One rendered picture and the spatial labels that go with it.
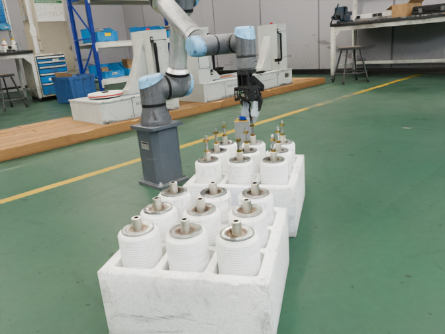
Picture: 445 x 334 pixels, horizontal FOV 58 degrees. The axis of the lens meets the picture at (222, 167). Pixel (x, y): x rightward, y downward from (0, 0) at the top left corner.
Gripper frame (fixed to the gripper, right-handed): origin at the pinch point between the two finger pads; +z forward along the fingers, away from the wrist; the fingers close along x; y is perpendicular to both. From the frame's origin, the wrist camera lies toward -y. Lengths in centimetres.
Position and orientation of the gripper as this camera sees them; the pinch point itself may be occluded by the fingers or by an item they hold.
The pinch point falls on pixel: (252, 120)
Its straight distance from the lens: 160.7
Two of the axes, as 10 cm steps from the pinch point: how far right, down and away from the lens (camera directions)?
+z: 0.8, 9.5, 3.0
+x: 8.6, 0.8, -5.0
